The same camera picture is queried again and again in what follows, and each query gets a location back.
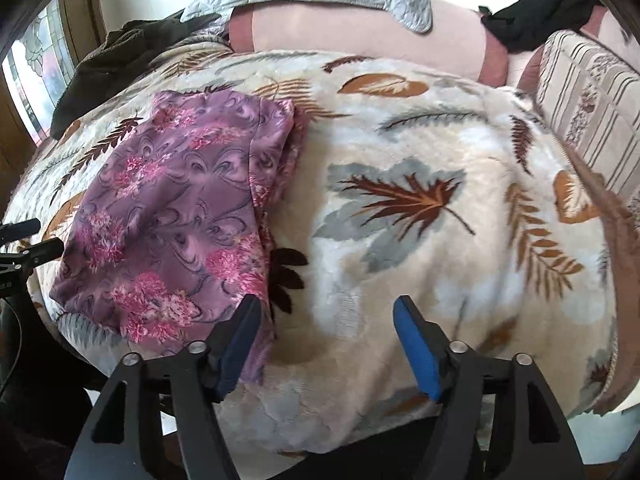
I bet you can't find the wooden window frame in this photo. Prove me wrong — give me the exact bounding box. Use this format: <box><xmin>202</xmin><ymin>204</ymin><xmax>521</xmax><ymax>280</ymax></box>
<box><xmin>59</xmin><ymin>0</ymin><xmax>107</xmax><ymax>63</ymax></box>

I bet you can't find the striped beige cushion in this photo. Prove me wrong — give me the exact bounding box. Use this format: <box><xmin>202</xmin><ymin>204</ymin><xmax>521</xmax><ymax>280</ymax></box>
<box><xmin>532</xmin><ymin>30</ymin><xmax>640</xmax><ymax>202</ymax></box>

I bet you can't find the black cable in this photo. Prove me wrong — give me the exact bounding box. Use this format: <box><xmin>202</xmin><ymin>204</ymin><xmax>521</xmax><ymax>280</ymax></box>
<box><xmin>0</xmin><ymin>294</ymin><xmax>25</xmax><ymax>397</ymax></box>

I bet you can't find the dark brown cloth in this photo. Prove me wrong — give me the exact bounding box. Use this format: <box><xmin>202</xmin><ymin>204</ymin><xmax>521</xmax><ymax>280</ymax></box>
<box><xmin>50</xmin><ymin>10</ymin><xmax>221</xmax><ymax>140</ymax></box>

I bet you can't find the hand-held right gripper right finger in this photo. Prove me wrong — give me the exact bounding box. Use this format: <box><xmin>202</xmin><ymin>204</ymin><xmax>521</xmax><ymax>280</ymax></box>
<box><xmin>392</xmin><ymin>295</ymin><xmax>586</xmax><ymax>480</ymax></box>

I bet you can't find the stained glass window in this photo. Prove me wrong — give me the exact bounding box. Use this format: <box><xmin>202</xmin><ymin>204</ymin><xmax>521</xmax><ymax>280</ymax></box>
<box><xmin>2</xmin><ymin>5</ymin><xmax>76</xmax><ymax>146</ymax></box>

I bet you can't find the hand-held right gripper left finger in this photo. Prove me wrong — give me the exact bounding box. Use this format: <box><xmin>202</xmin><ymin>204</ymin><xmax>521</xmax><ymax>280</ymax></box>
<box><xmin>65</xmin><ymin>294</ymin><xmax>263</xmax><ymax>480</ymax></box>

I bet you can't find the black cloth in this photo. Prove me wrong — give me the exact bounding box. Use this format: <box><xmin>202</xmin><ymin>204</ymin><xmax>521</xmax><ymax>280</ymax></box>
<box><xmin>477</xmin><ymin>0</ymin><xmax>601</xmax><ymax>54</ymax></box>

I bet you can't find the pink purple floral garment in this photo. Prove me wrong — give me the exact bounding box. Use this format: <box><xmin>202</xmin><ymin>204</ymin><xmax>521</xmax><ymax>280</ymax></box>
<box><xmin>50</xmin><ymin>89</ymin><xmax>311</xmax><ymax>386</ymax></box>

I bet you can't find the leaf print fleece blanket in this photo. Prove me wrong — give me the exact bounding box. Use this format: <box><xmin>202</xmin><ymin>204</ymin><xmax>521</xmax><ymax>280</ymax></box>
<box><xmin>5</xmin><ymin>40</ymin><xmax>640</xmax><ymax>457</ymax></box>

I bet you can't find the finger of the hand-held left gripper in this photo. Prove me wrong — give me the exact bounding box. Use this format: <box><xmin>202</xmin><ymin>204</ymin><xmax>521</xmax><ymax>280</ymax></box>
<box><xmin>0</xmin><ymin>218</ymin><xmax>42</xmax><ymax>244</ymax></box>
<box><xmin>0</xmin><ymin>237</ymin><xmax>66</xmax><ymax>275</ymax></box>

